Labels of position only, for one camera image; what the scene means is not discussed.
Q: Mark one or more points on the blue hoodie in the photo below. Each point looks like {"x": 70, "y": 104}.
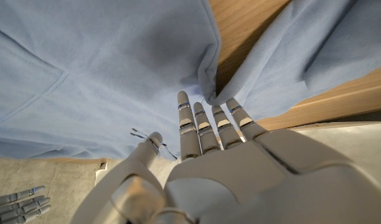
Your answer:
{"x": 100, "y": 77}

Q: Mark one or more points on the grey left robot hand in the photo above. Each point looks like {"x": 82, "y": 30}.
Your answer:
{"x": 240, "y": 180}

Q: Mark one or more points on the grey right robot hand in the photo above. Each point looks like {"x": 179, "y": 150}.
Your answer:
{"x": 16, "y": 208}

